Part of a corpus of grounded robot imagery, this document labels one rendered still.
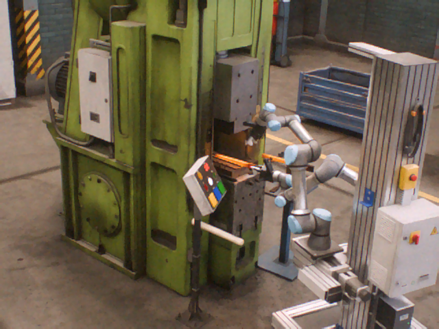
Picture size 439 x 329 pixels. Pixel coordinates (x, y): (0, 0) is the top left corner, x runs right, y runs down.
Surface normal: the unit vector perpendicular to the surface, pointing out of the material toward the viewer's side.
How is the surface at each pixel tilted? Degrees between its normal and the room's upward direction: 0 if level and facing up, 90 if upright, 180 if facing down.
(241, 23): 90
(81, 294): 0
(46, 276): 0
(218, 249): 90
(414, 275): 90
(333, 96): 89
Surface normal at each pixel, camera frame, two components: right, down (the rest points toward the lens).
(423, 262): 0.46, 0.36
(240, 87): 0.76, 0.27
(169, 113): -0.64, 0.25
